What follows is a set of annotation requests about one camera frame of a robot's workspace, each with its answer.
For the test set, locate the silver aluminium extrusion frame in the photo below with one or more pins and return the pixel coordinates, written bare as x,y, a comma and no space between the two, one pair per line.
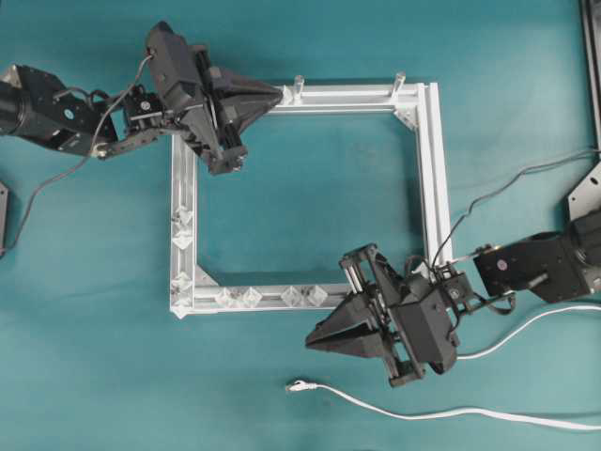
194,292

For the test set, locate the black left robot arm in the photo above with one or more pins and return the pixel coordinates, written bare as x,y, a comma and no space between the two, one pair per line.
37,107

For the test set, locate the metal pin top right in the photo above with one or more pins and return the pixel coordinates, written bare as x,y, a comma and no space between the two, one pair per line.
398,83

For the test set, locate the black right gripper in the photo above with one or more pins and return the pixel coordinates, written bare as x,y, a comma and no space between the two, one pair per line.
402,320

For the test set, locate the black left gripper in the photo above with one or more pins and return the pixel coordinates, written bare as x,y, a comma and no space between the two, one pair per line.
203,108

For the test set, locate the black object at left edge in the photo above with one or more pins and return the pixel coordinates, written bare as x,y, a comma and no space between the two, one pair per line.
4,198

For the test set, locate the black metal corner stand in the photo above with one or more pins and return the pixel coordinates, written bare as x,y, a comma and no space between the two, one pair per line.
585,196

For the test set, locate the metal pin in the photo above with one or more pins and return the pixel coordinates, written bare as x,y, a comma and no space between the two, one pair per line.
398,83
297,88

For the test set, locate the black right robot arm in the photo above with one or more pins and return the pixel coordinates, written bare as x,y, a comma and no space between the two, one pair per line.
555,266

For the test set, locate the metal pin top left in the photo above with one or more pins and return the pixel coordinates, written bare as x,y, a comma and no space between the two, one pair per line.
297,88

